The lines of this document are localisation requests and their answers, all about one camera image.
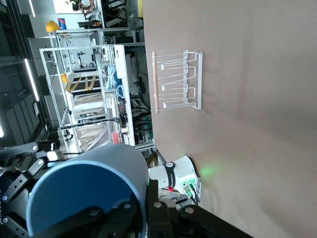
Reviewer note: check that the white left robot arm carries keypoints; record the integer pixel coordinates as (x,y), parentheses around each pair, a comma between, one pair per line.
(171,173)

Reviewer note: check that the white ceiling light strip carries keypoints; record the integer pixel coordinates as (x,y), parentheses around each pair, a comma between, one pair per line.
(31,7)
(31,79)

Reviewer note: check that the light blue cloth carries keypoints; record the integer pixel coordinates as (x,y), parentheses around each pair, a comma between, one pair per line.
(112,77)

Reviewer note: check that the blue and red sign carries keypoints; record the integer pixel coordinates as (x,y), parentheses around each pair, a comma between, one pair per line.
(62,23)

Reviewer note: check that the small grey robot arm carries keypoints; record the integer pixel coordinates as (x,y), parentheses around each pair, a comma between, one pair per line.
(80,59)

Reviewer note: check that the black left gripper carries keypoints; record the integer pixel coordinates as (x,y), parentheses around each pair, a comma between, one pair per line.
(12,210)

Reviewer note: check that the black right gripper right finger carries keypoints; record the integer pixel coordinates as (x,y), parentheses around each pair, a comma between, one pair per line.
(168,220)

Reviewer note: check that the blue plastic cup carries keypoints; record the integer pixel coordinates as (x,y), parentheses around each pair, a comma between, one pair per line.
(86,178)

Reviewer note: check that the yellow hard hat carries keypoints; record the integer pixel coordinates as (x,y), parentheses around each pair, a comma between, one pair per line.
(52,26)
(64,78)

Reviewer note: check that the white workbench cabinet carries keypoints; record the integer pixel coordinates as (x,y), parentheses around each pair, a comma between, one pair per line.
(123,96)

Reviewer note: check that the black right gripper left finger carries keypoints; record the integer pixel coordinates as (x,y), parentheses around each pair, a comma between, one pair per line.
(99,223)

